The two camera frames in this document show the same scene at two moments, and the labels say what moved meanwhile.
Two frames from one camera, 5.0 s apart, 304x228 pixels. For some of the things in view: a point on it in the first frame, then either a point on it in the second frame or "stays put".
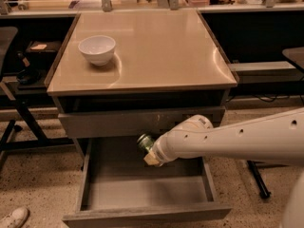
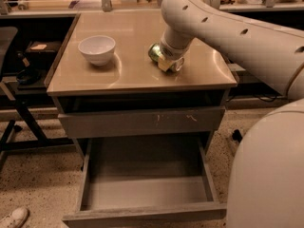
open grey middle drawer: (118, 190) stays put
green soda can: (145, 142) -> (156, 53)
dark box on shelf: (43, 50) stays put
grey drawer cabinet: (123, 74) stays put
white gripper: (159, 151) -> (171, 53)
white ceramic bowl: (97, 48) stays put
